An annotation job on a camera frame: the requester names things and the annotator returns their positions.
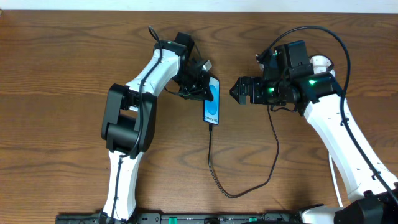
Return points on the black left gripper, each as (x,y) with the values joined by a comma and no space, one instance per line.
(196,88)

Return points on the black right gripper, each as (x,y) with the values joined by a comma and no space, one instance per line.
(247,90)

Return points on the blue Samsung Galaxy smartphone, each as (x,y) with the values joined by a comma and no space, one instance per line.
(211,109)

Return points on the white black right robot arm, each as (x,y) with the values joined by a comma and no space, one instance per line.
(291,76)

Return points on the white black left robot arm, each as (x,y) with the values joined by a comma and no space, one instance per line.
(130,115)

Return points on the white USB wall charger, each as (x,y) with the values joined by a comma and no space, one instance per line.
(321,63)

